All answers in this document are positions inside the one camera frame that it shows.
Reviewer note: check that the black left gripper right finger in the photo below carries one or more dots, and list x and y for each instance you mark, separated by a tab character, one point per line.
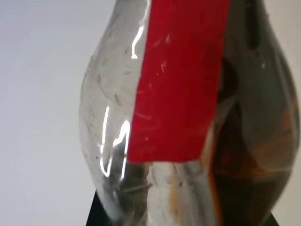
271	221

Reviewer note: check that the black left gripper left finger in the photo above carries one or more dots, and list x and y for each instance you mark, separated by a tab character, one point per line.
97	214

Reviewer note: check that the cola bottle with red label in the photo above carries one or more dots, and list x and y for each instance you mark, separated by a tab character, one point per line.
176	82

